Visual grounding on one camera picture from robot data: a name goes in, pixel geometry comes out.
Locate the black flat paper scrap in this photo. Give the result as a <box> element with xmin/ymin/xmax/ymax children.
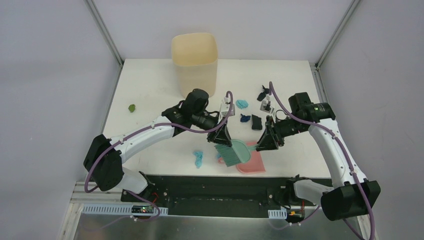
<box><xmin>251</xmin><ymin>114</ymin><xmax>263</xmax><ymax>131</ymax></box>

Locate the left controller circuit board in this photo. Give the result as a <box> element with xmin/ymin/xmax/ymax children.
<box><xmin>131</xmin><ymin>205</ymin><xmax>155</xmax><ymax>215</ymax></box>

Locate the dark blue paper scrap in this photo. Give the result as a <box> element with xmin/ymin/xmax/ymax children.
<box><xmin>240</xmin><ymin>114</ymin><xmax>251</xmax><ymax>123</ymax></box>

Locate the aluminium frame rail left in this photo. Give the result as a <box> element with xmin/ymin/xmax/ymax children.
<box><xmin>83</xmin><ymin>0</ymin><xmax>125</xmax><ymax>69</ymax></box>

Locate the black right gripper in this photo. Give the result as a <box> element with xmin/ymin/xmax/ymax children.
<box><xmin>256</xmin><ymin>115</ymin><xmax>306</xmax><ymax>152</ymax></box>

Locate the mint green hand brush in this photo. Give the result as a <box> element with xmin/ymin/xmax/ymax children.
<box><xmin>214</xmin><ymin>139</ymin><xmax>258</xmax><ymax>167</ymax></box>

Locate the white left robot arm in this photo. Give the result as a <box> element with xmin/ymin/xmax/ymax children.
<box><xmin>83</xmin><ymin>88</ymin><xmax>235</xmax><ymax>203</ymax></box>

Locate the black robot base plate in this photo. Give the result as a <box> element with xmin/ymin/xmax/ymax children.
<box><xmin>91</xmin><ymin>174</ymin><xmax>352</xmax><ymax>220</ymax></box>

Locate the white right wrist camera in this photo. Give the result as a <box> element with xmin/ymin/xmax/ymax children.
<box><xmin>259</xmin><ymin>95</ymin><xmax>275</xmax><ymax>115</ymax></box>

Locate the right controller circuit board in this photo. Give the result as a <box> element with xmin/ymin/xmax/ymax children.
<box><xmin>286</xmin><ymin>211</ymin><xmax>305</xmax><ymax>224</ymax></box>

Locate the black twisted paper scrap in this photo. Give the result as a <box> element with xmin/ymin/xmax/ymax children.
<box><xmin>256</xmin><ymin>85</ymin><xmax>270</xmax><ymax>102</ymax></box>

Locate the controller circuit board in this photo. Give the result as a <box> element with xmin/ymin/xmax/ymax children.
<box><xmin>286</xmin><ymin>211</ymin><xmax>305</xmax><ymax>224</ymax></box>
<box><xmin>131</xmin><ymin>205</ymin><xmax>155</xmax><ymax>215</ymax></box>

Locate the aluminium frame rail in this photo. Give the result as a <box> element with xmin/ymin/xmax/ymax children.
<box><xmin>83</xmin><ymin>0</ymin><xmax>125</xmax><ymax>69</ymax></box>
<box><xmin>315</xmin><ymin>0</ymin><xmax>363</xmax><ymax>71</ymax></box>

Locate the beige plastic waste bin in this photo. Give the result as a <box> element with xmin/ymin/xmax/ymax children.
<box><xmin>171</xmin><ymin>32</ymin><xmax>218</xmax><ymax>98</ymax></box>

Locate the aluminium frame rail right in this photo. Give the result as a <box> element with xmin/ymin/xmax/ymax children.
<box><xmin>315</xmin><ymin>0</ymin><xmax>363</xmax><ymax>71</ymax></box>

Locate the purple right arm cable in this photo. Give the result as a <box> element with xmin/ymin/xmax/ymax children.
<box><xmin>268</xmin><ymin>81</ymin><xmax>376</xmax><ymax>240</ymax></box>

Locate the light blue paper scrap upper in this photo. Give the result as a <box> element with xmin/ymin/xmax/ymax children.
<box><xmin>235</xmin><ymin>99</ymin><xmax>249</xmax><ymax>109</ymax></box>

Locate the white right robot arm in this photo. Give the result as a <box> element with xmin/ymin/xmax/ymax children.
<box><xmin>256</xmin><ymin>92</ymin><xmax>381</xmax><ymax>222</ymax></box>

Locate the pink plastic dustpan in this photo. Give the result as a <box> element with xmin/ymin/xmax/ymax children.
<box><xmin>218</xmin><ymin>142</ymin><xmax>266</xmax><ymax>174</ymax></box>

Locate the green paper scrap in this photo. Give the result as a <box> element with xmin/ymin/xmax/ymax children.
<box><xmin>128</xmin><ymin>104</ymin><xmax>136</xmax><ymax>113</ymax></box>

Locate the light blue long paper scrap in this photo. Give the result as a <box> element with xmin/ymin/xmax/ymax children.
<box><xmin>192</xmin><ymin>151</ymin><xmax>204</xmax><ymax>169</ymax></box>

